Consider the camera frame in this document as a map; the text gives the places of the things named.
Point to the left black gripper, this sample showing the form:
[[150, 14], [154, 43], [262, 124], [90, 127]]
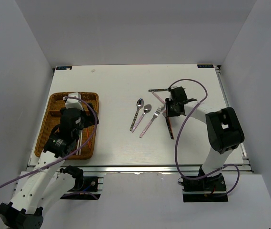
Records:
[[91, 119]]

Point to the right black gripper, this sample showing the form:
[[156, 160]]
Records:
[[168, 113]]

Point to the orange chopstick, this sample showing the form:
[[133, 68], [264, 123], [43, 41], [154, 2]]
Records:
[[169, 124], [88, 136]]

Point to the dark handled fork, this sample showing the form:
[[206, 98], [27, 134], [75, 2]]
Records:
[[163, 110]]

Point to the pink handled fork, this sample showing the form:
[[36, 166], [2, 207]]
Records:
[[156, 115]]

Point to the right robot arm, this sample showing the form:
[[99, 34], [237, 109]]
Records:
[[223, 128]]

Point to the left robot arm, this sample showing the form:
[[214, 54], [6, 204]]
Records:
[[48, 182]]

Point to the brown wicker cutlery tray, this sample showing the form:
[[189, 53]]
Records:
[[52, 118]]

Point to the right blue table label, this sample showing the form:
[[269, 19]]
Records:
[[205, 66]]

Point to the blue table label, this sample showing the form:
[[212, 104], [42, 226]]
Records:
[[205, 66], [63, 68]]

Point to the left blue table label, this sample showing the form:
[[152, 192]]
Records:
[[63, 68]]

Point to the pink handled table knife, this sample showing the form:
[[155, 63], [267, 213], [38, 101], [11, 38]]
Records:
[[161, 100]]

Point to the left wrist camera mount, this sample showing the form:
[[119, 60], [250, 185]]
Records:
[[72, 101]]

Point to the dark handled table knife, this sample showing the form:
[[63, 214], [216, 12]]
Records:
[[158, 90]]

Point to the pink handled spoon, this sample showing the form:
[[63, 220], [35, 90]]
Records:
[[147, 109]]

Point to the dark handled spoon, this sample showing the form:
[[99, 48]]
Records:
[[140, 105]]

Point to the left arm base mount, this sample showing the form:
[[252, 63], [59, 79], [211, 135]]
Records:
[[85, 187]]

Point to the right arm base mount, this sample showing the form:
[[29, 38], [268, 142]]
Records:
[[204, 190]]

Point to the aluminium table rail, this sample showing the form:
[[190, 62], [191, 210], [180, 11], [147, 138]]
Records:
[[226, 95]]

